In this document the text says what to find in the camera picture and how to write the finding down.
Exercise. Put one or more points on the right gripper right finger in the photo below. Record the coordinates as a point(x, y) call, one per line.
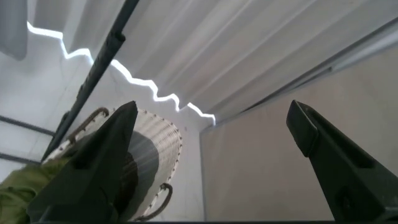
point(348, 174)

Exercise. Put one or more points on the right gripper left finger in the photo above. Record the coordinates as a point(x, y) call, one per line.
point(93, 174)

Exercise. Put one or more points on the green garment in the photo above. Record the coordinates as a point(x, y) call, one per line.
point(15, 193)

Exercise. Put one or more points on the pale grey shorts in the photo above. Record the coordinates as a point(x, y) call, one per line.
point(12, 28)

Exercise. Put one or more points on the white laundry basket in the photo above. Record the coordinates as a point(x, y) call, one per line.
point(155, 140)

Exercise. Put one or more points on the black clothes rack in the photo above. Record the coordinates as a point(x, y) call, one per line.
point(99, 62)

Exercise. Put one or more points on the white curtain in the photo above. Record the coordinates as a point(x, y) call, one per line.
point(217, 46)

